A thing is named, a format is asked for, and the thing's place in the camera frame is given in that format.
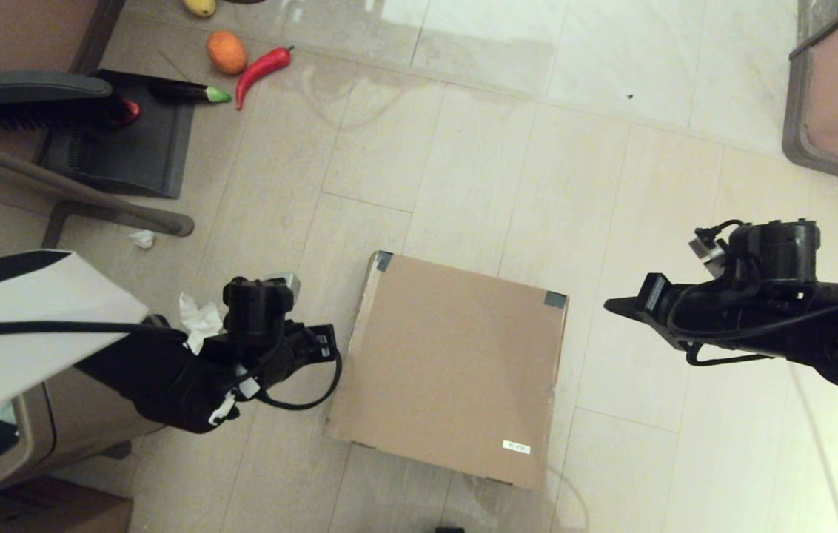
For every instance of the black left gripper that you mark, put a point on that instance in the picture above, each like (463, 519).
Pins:
(260, 311)

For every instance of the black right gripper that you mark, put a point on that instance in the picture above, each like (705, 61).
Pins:
(774, 252)

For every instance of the white paper ball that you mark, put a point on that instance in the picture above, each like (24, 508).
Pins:
(143, 238)
(200, 318)

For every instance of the brown cardboard shoe box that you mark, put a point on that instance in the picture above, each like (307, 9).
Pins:
(448, 370)

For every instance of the dark grey dustpan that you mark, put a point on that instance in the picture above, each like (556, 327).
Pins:
(138, 155)

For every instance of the brown plastic trash bin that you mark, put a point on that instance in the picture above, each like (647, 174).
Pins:
(78, 422)

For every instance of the purple toy eggplant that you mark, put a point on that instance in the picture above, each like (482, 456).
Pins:
(182, 90)

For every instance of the small red toy vegetable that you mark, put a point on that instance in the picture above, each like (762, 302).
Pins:
(130, 112)

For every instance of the red toy chili pepper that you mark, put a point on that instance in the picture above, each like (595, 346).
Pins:
(260, 68)

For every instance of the orange toy fruit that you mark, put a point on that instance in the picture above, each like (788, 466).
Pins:
(226, 52)

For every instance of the yellow toy fruit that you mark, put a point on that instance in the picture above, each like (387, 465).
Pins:
(200, 6)

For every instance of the dark grey broom brush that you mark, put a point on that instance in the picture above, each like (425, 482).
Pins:
(34, 92)

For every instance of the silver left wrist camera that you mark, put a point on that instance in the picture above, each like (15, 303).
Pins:
(284, 280)

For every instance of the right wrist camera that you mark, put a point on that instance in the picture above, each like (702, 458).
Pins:
(708, 248)

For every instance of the brown metal chair frame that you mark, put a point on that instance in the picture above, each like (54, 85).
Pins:
(93, 194)

